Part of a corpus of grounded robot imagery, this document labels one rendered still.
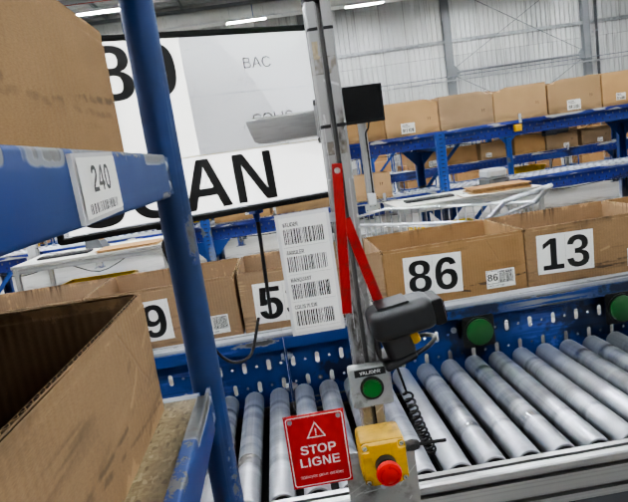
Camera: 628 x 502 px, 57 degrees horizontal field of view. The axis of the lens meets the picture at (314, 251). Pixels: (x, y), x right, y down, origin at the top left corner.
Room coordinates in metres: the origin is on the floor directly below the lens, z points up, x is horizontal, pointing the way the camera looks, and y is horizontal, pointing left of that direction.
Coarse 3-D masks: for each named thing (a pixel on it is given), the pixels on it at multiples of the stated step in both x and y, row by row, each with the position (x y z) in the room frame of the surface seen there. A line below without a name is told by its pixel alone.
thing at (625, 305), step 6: (618, 300) 1.46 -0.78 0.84; (624, 300) 1.46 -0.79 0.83; (612, 306) 1.46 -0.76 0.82; (618, 306) 1.46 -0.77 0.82; (624, 306) 1.46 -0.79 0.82; (612, 312) 1.46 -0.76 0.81; (618, 312) 1.46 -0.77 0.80; (624, 312) 1.46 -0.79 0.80; (618, 318) 1.46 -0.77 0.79; (624, 318) 1.46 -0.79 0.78
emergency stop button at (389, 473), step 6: (384, 462) 0.80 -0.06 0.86; (390, 462) 0.80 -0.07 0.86; (396, 462) 0.80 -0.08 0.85; (378, 468) 0.80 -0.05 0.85; (384, 468) 0.79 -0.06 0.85; (390, 468) 0.79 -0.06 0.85; (396, 468) 0.79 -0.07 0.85; (378, 474) 0.80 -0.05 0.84; (384, 474) 0.79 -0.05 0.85; (390, 474) 0.79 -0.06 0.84; (396, 474) 0.79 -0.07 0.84; (378, 480) 0.80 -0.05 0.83; (384, 480) 0.79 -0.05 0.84; (390, 480) 0.79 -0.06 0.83; (396, 480) 0.79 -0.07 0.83
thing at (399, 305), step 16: (384, 304) 0.86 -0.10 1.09; (400, 304) 0.85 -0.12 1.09; (416, 304) 0.84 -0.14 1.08; (432, 304) 0.85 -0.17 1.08; (368, 320) 0.86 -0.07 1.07; (384, 320) 0.84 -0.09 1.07; (400, 320) 0.84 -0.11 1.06; (416, 320) 0.84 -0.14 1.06; (432, 320) 0.84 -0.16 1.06; (384, 336) 0.84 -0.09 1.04; (400, 336) 0.84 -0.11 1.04; (416, 336) 0.87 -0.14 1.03; (400, 352) 0.85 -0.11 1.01
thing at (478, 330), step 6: (474, 324) 1.44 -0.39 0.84; (480, 324) 1.44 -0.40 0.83; (486, 324) 1.44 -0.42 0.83; (468, 330) 1.44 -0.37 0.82; (474, 330) 1.44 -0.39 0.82; (480, 330) 1.44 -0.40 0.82; (486, 330) 1.44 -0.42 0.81; (492, 330) 1.44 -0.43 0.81; (468, 336) 1.44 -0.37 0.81; (474, 336) 1.44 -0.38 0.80; (480, 336) 1.44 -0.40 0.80; (486, 336) 1.44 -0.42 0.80; (474, 342) 1.44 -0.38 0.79; (480, 342) 1.44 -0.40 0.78; (486, 342) 1.44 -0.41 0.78
